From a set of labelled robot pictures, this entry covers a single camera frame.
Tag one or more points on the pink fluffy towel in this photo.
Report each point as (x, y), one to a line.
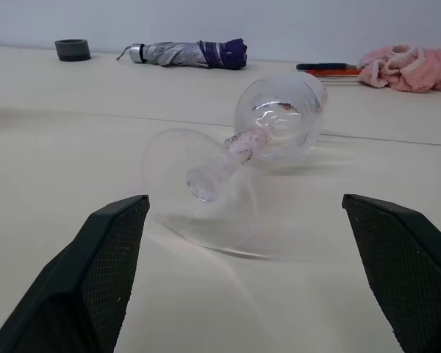
(408, 70)

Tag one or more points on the clear glass cup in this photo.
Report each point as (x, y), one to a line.
(239, 145)

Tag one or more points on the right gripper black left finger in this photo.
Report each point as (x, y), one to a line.
(77, 287)

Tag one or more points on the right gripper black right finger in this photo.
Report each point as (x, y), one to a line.
(408, 276)

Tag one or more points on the grey round tape roll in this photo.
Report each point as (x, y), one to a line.
(64, 51)

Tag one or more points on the folded silver purple umbrella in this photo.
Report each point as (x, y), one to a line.
(180, 55)

